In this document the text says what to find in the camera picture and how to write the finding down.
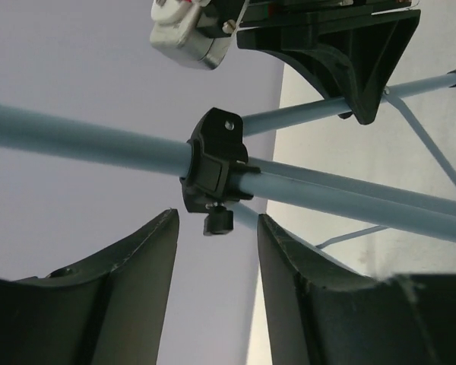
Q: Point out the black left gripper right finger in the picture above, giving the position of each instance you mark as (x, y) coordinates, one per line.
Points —
(319, 312)

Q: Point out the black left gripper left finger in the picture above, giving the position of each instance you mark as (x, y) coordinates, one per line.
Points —
(108, 308)

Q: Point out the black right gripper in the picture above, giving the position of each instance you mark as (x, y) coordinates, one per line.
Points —
(346, 49)

